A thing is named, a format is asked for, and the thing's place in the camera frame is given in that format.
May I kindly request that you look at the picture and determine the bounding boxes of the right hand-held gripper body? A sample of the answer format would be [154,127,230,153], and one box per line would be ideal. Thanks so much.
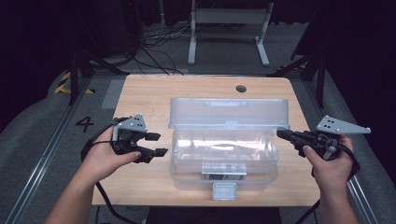
[292,115,372,162]

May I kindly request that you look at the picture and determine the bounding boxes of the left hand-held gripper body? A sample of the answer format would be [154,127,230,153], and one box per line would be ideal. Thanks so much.
[111,113,149,157]

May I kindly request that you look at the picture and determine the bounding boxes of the clear plastic storage box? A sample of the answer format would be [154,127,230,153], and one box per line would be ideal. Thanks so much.
[167,97,291,201]

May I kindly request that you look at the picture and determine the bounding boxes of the white medicine box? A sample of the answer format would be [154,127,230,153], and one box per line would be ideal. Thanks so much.
[200,162,248,182]

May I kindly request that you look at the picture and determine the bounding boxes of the person's right hand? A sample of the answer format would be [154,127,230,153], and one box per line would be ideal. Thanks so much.
[302,133,356,190]

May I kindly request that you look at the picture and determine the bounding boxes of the person's left hand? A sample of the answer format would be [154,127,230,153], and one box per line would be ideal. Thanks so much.
[81,125,143,189]

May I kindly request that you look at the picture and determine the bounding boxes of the black tripod stand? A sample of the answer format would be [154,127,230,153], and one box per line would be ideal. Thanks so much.
[267,52,328,108]
[68,46,130,106]

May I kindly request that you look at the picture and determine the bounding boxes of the yellow black floor tape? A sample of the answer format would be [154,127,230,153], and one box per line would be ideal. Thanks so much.
[54,71,96,95]

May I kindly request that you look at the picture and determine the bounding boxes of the white metal stand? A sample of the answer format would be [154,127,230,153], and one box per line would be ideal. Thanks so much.
[187,0,275,67]

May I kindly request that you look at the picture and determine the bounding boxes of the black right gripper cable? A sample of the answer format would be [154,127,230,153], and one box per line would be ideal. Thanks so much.
[293,143,362,224]

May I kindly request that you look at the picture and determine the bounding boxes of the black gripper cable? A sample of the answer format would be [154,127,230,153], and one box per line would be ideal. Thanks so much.
[293,143,362,224]
[80,116,141,224]

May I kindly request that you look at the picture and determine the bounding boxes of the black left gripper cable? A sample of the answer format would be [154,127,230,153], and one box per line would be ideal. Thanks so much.
[80,116,141,224]

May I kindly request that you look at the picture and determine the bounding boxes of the aluminium floor rail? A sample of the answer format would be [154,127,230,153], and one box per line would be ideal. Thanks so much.
[4,77,92,224]
[303,80,379,224]

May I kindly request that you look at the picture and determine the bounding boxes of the bundle of black floor cables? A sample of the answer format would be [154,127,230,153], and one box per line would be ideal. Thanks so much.
[136,21,194,76]

